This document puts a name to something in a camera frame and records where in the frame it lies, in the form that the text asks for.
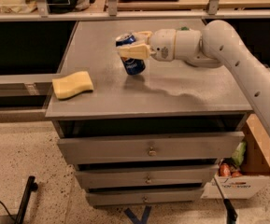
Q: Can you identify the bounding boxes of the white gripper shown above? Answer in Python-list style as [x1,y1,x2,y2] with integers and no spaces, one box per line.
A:
[117,29,176,62]

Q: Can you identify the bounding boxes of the blue pepsi can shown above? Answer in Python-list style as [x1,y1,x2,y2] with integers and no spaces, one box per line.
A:
[116,33,146,76]

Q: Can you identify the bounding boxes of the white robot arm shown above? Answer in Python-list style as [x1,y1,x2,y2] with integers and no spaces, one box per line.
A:
[116,20,270,137]

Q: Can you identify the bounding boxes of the green snack bag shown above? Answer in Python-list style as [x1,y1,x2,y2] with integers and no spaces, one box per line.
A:
[178,26,190,31]

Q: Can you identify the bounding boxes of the yellow sponge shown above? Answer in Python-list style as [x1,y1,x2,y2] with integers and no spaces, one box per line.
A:
[52,71,93,100]

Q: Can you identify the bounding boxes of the grey drawer cabinet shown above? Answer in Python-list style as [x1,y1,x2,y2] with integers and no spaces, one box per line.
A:
[46,20,251,194]

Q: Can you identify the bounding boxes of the top grey drawer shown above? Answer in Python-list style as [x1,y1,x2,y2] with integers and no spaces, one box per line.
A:
[58,132,244,164]

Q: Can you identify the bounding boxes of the middle grey drawer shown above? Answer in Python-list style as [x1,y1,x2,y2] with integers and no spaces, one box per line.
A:
[76,164,218,189]

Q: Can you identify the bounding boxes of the cardboard box with snacks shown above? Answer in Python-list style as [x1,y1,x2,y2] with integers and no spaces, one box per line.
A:
[202,115,270,199]

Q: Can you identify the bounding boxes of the black stand leg left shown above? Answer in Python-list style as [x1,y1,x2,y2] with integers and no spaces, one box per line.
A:
[14,175,38,224]

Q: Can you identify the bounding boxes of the black stand leg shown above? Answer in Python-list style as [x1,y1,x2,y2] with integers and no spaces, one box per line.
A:
[14,175,38,224]
[214,177,238,224]

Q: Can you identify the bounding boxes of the black stand leg right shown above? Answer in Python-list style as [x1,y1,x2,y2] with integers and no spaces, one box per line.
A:
[214,177,238,224]

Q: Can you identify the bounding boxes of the metal shelf rail frame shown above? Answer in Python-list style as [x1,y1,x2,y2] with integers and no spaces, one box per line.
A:
[0,0,270,21]

